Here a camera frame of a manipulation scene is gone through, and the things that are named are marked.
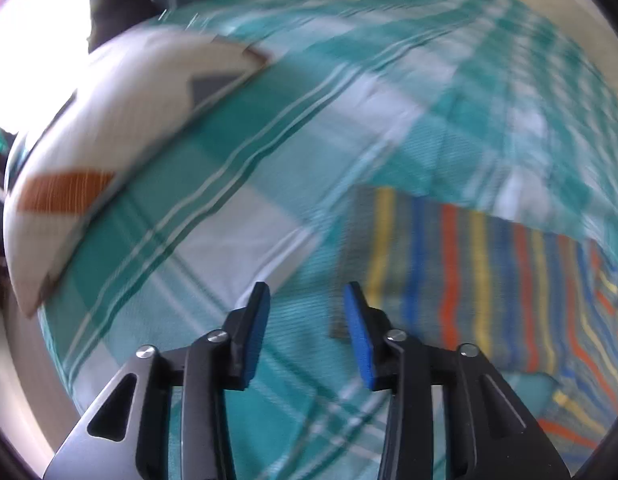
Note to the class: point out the teal checked bedspread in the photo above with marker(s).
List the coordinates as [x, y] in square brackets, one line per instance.
[314, 110]

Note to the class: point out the white patterned pillow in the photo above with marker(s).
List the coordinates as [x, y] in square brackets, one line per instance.
[139, 110]

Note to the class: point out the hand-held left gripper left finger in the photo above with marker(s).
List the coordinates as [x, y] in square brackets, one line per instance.
[254, 332]

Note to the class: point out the window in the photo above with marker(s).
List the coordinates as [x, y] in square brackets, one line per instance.
[34, 25]

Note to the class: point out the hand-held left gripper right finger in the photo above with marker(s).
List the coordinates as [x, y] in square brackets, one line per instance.
[360, 340]

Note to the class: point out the striped towel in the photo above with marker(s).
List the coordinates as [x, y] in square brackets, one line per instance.
[464, 285]

